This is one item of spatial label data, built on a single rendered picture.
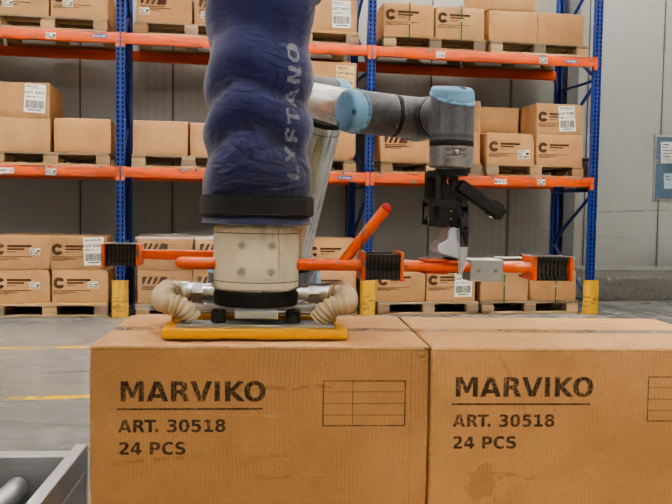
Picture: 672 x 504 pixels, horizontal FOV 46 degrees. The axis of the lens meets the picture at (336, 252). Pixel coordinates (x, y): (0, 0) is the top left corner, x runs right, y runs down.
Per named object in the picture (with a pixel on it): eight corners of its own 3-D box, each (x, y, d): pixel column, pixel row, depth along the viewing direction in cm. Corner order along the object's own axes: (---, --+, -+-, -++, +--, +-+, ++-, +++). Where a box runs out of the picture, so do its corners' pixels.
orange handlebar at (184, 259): (117, 272, 152) (117, 253, 152) (138, 261, 182) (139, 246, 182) (579, 277, 163) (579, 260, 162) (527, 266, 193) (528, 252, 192)
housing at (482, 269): (470, 281, 160) (470, 259, 160) (461, 278, 167) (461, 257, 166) (503, 282, 161) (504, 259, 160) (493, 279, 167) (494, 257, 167)
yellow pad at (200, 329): (161, 339, 143) (161, 312, 142) (166, 331, 153) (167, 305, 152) (348, 340, 146) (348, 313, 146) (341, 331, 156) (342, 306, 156)
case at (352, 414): (89, 570, 140) (89, 345, 138) (131, 489, 180) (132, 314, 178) (425, 564, 144) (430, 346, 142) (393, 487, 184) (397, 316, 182)
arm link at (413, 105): (384, 97, 175) (411, 89, 163) (430, 102, 179) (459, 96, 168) (382, 139, 175) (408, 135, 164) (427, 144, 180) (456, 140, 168)
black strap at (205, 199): (195, 215, 145) (196, 193, 145) (202, 214, 168) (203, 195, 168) (318, 217, 148) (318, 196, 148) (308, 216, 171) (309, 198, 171)
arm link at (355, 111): (258, 67, 220) (354, 83, 159) (300, 73, 225) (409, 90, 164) (253, 109, 222) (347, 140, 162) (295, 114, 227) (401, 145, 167)
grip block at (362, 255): (362, 281, 156) (363, 251, 156) (355, 277, 166) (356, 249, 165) (404, 282, 157) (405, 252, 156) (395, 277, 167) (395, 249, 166)
